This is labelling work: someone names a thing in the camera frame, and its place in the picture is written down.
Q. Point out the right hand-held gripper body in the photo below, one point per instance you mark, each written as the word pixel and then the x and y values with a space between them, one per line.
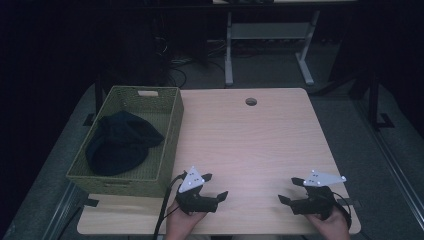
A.
pixel 313 205

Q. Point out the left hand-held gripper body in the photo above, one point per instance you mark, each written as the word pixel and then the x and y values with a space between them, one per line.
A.
pixel 196 203

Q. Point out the dark navy printed t-shirt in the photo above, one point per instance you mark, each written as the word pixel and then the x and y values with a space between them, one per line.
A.
pixel 120 146

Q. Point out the green woven basket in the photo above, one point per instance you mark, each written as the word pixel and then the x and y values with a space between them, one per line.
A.
pixel 146 106

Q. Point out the person's left hand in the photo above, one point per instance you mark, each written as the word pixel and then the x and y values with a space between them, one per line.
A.
pixel 180 226

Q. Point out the person's right hand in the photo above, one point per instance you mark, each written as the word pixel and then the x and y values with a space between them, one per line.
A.
pixel 333 228

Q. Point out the black tape strip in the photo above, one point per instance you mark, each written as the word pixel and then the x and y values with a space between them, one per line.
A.
pixel 348 202
pixel 90 202

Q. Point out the grey metal desk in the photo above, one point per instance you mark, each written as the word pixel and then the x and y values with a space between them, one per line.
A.
pixel 270 30

